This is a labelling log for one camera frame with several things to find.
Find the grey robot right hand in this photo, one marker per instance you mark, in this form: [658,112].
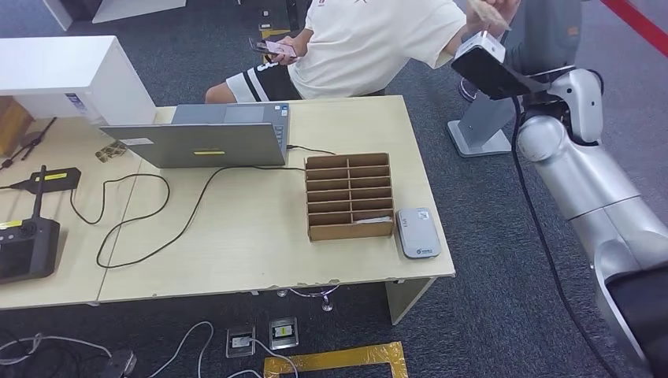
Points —
[548,36]

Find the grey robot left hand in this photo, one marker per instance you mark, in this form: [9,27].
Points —
[121,365]

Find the person's left hand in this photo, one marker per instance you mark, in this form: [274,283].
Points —
[490,10]

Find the person's right hand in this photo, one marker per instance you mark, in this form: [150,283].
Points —
[302,49]

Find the black smartphone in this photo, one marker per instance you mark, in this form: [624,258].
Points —
[274,48]

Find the person's right forearm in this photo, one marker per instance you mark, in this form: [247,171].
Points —
[307,37]

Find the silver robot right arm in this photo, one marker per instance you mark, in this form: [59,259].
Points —
[590,182]

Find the person's left forearm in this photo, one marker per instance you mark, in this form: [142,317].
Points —
[458,39]

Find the person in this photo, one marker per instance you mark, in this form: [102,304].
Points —
[365,47]

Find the white room key card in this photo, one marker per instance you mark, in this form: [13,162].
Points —
[373,220]

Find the cardboard card organiser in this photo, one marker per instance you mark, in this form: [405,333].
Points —
[348,229]

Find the grey card reader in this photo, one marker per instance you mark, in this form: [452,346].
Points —
[419,235]

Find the yellow floor tape strip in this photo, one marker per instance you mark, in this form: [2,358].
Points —
[274,33]

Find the round stanchion base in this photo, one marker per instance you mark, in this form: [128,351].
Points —
[466,90]

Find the red barrier belt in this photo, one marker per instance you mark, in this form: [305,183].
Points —
[639,23]

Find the floor socket with white plug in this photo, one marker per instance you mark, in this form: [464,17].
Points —
[240,343]

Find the grey laptop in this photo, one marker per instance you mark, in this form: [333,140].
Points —
[208,143]

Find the black remote controller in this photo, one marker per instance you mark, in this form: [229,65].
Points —
[28,250]

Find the floor socket with yellow label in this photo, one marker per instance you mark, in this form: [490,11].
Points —
[284,332]

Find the white furniture panel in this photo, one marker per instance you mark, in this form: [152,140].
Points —
[135,5]

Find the black adapter with yellow label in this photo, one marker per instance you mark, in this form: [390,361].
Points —
[55,179]

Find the small camouflage patterned item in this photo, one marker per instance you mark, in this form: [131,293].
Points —
[111,152]

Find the black tripod stand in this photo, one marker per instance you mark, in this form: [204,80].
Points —
[30,143]

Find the white cabinet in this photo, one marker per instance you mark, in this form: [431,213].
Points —
[57,65]

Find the brown wooden box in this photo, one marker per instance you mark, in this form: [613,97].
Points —
[13,125]

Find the beige desk leg panel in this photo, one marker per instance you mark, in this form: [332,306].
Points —
[404,297]

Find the yellow floor tape frame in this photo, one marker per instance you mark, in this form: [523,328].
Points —
[342,357]

